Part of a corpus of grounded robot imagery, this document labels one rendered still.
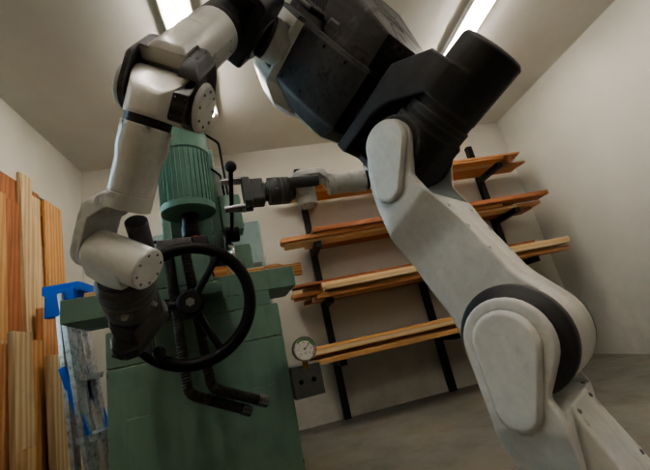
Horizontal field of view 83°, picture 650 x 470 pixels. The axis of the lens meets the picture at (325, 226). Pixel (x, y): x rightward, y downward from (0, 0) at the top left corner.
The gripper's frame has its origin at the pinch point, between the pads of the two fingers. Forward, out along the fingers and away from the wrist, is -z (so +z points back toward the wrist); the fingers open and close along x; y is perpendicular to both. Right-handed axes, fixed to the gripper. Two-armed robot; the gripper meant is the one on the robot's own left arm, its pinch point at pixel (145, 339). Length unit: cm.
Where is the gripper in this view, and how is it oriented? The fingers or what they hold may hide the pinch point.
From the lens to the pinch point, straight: 82.2
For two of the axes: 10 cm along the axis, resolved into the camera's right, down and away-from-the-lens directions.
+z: 1.1, -7.6, -6.4
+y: -9.6, -2.5, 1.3
